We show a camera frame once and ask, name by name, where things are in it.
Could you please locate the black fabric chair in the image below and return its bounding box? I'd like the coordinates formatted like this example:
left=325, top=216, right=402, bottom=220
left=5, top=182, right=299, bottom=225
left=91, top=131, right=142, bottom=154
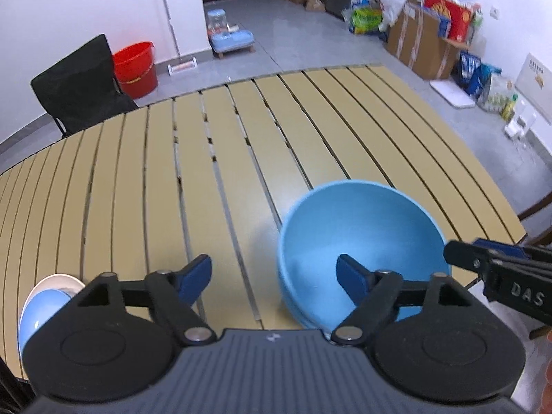
left=30, top=33, right=139, bottom=139

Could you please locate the white printed board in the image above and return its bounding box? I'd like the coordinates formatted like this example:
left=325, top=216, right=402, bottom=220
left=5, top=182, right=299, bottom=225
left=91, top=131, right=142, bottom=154
left=515, top=52, right=552, bottom=109

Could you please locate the white green bag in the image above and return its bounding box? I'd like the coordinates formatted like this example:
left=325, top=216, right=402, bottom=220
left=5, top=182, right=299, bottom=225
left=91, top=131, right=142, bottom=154
left=476, top=73, right=516, bottom=113

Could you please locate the large cardboard box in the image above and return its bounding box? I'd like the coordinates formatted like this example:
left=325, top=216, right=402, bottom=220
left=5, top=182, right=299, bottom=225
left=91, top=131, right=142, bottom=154
left=385, top=0, right=471, bottom=81

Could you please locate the cream plate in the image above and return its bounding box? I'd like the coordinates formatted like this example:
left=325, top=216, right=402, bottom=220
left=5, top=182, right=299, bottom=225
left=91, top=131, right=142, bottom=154
left=22, top=273, right=87, bottom=308

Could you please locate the yellow green bottle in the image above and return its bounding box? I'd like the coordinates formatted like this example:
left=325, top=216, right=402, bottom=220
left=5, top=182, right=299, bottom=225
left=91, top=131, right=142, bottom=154
left=502, top=94, right=519, bottom=122

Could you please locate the red bucket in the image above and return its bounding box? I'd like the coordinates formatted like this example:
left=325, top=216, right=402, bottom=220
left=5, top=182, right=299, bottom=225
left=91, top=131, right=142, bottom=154
left=111, top=41, right=158, bottom=100

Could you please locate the blue shallow plate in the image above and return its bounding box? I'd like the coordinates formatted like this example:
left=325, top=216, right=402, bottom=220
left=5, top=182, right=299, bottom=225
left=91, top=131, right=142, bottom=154
left=18, top=289, right=74, bottom=357

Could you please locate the blue pet food bag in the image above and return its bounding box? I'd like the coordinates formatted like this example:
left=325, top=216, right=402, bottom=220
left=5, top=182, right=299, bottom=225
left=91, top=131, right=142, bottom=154
left=456, top=51, right=493, bottom=98

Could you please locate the white plastic bag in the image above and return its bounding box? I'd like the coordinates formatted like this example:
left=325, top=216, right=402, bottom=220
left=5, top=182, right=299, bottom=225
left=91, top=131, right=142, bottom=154
left=379, top=0, right=413, bottom=31

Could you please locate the blue pet feeder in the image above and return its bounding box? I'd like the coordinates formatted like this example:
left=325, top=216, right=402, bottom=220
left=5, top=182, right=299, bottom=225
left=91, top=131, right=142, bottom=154
left=204, top=7, right=256, bottom=58

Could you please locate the white floor scale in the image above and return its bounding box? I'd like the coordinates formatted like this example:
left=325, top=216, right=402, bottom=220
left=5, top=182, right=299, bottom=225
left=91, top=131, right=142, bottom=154
left=430, top=78, right=477, bottom=110

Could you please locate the flat mop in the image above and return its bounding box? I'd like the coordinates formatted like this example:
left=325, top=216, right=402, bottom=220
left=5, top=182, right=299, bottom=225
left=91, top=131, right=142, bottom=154
left=154, top=0, right=199, bottom=77

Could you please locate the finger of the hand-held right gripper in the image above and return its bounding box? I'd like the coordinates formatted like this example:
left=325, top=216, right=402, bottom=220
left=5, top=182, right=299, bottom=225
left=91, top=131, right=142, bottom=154
left=443, top=240, right=496, bottom=275
left=474, top=238, right=552, bottom=264

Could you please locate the red gift box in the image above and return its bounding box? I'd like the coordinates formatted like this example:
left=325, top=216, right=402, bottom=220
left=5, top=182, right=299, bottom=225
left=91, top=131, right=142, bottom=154
left=422, top=0, right=473, bottom=44

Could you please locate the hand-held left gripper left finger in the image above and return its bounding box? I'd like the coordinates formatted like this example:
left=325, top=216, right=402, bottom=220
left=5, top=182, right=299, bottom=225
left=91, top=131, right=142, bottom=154
left=69, top=254, right=217, bottom=346

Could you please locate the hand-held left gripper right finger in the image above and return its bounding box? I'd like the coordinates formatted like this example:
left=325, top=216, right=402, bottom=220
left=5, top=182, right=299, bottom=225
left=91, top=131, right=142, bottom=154
left=330, top=254, right=479, bottom=346

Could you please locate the green pet food bag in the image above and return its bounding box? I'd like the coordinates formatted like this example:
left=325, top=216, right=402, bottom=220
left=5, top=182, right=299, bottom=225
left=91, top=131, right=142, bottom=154
left=348, top=6, right=385, bottom=36

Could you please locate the tan slatted folding table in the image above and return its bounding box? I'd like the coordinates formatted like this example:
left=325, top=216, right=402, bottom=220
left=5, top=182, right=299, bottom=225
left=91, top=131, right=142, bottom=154
left=0, top=64, right=528, bottom=383

